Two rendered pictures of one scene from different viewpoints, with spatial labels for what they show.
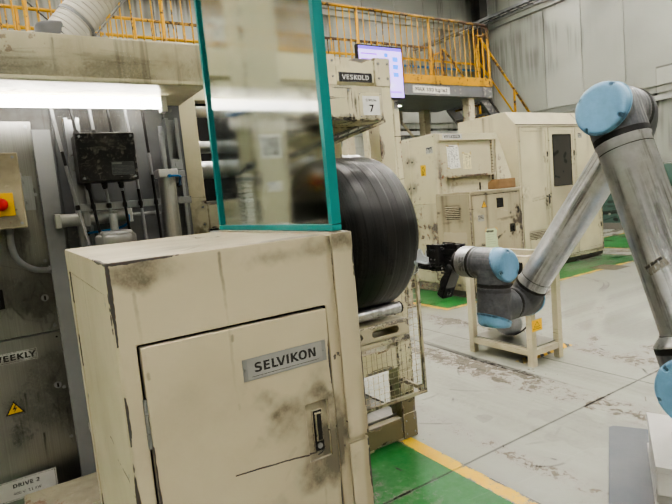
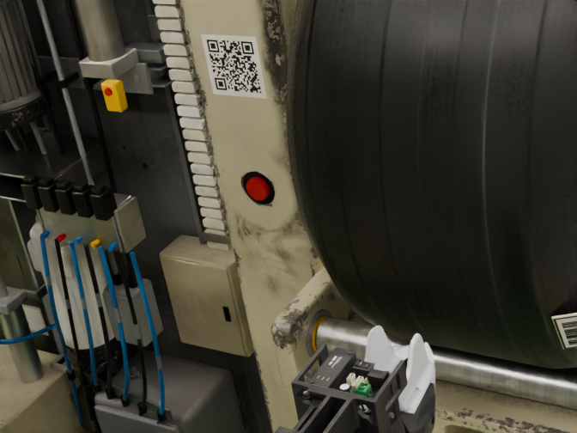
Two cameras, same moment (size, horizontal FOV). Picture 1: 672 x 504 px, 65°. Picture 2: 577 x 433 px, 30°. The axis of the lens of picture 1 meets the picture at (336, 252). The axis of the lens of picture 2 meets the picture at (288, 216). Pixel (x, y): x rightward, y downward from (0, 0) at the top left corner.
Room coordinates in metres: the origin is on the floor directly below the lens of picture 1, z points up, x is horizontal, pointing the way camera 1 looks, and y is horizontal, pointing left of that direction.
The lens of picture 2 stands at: (1.32, -0.91, 1.65)
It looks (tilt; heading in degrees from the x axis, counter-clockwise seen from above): 29 degrees down; 67
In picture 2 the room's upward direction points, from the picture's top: 10 degrees counter-clockwise
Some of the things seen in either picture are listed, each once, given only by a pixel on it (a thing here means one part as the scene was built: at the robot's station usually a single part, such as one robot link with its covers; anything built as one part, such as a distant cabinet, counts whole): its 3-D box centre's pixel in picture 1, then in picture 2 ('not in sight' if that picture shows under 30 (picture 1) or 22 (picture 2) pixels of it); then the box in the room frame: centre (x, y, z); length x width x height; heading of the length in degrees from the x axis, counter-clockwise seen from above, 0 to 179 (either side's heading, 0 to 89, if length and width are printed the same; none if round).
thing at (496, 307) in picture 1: (496, 304); not in sight; (1.42, -0.43, 0.99); 0.12 x 0.09 x 0.12; 128
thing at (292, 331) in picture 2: not in sight; (362, 271); (1.86, 0.16, 0.90); 0.40 x 0.03 x 0.10; 32
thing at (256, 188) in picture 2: not in sight; (259, 186); (1.75, 0.18, 1.06); 0.03 x 0.02 x 0.03; 122
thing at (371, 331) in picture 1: (362, 333); (451, 405); (1.83, -0.07, 0.84); 0.36 x 0.09 x 0.06; 122
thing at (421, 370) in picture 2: not in sight; (416, 363); (1.67, -0.29, 1.11); 0.09 x 0.03 x 0.06; 32
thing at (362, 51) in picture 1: (380, 72); not in sight; (5.77, -0.65, 2.60); 0.60 x 0.05 x 0.55; 122
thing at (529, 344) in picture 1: (512, 303); not in sight; (3.94, -1.31, 0.40); 0.60 x 0.35 x 0.80; 32
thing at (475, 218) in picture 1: (481, 241); not in sight; (6.45, -1.81, 0.62); 0.91 x 0.58 x 1.25; 122
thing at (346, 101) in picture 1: (309, 108); not in sight; (2.27, 0.06, 1.71); 0.61 x 0.25 x 0.15; 122
